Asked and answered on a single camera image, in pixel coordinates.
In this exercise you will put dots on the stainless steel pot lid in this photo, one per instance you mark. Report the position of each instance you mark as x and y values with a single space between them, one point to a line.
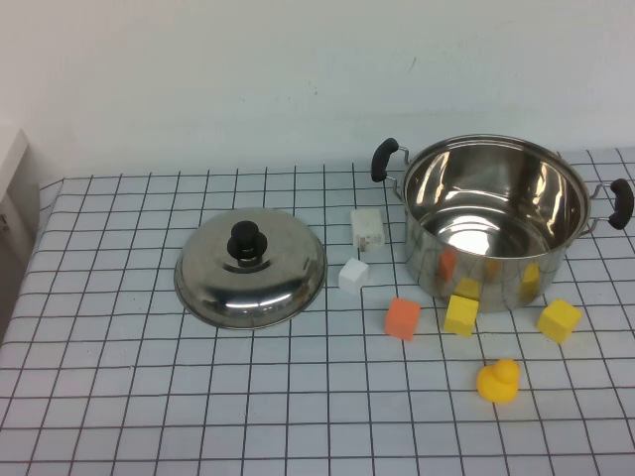
283 277

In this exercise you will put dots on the white power adapter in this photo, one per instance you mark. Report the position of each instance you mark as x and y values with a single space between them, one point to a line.
366 225

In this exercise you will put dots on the white grid tablecloth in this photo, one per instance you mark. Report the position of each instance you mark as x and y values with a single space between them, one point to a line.
198 387

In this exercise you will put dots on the white cabinet side panel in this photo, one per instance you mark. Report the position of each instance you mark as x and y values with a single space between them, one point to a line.
12 168

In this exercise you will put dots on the white cube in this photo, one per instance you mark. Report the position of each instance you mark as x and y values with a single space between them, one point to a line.
353 275

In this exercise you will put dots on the yellow cube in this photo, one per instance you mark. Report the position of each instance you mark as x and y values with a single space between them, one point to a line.
460 317
558 321

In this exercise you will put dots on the yellow rubber duck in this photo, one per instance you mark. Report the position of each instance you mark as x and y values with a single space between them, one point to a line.
496 384

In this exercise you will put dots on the orange cube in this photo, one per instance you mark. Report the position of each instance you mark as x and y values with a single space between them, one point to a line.
402 320

